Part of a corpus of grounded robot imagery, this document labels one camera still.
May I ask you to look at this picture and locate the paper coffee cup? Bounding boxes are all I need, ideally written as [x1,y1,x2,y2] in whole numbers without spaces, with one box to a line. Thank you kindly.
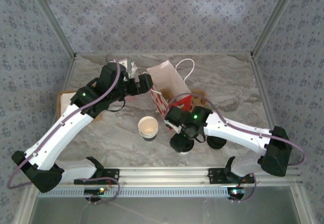
[177,147,195,157]

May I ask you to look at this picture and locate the red white paper bag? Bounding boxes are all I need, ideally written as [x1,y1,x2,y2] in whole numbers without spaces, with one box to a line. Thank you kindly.
[146,58,195,131]

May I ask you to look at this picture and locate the stack of pulp cup carriers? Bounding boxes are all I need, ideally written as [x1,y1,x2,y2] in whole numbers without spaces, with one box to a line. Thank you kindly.
[189,89,209,108]

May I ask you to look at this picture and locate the stack of black lids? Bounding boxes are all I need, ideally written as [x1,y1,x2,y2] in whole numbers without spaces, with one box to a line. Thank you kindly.
[207,135,227,150]

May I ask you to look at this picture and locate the right controller board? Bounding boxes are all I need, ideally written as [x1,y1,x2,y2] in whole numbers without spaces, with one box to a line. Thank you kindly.
[227,187,248,197]

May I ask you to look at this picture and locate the controller board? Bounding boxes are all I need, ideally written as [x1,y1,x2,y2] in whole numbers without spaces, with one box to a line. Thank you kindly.
[227,187,248,197]
[84,187,107,196]

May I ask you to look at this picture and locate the left controller board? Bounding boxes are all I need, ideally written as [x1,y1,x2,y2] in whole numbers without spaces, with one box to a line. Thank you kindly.
[84,187,107,196]

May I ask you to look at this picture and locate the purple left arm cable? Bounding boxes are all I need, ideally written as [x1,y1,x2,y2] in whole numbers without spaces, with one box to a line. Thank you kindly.
[6,54,122,191]

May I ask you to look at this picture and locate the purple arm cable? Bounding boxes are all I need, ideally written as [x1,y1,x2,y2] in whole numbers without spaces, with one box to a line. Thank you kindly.
[167,93,307,166]
[6,54,122,191]

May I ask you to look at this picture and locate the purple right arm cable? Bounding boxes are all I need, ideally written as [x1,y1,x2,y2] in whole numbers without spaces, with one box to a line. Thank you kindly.
[167,93,307,166]

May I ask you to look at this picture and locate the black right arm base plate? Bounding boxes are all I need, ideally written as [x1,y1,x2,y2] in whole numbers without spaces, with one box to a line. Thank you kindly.
[208,167,256,185]

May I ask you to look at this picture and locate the aluminium mounting rail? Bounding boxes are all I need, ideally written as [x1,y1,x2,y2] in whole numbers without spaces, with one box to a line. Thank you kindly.
[27,167,303,186]

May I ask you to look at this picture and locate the grey slotted cable duct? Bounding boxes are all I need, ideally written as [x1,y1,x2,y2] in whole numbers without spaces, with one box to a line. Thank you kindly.
[37,186,235,199]

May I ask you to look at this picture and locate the aluminium frame post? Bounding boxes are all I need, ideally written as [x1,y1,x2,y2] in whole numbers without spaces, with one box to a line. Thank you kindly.
[25,0,78,59]
[250,0,303,59]

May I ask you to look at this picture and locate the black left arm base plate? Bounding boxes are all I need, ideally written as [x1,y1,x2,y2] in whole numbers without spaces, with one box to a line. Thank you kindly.
[74,167,120,185]

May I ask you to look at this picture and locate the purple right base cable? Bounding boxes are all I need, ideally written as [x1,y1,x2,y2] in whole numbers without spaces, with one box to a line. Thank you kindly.
[227,173,258,204]

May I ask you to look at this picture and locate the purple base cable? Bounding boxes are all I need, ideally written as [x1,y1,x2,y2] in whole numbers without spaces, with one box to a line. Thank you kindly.
[75,175,119,206]
[227,173,258,204]

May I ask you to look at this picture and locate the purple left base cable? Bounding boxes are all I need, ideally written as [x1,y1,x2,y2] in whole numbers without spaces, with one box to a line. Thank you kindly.
[75,175,119,206]

